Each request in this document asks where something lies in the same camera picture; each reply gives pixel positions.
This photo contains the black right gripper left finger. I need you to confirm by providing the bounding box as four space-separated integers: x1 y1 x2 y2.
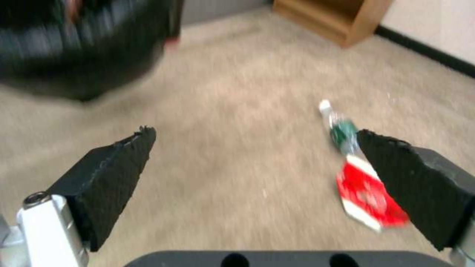
0 125 157 267

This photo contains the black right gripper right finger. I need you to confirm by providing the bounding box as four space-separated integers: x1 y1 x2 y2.
357 129 475 267

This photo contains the red white toothpaste tube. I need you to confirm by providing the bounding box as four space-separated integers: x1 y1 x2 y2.
318 99 412 233

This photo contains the light wooden cabinet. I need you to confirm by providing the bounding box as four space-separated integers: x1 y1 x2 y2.
272 0 395 49

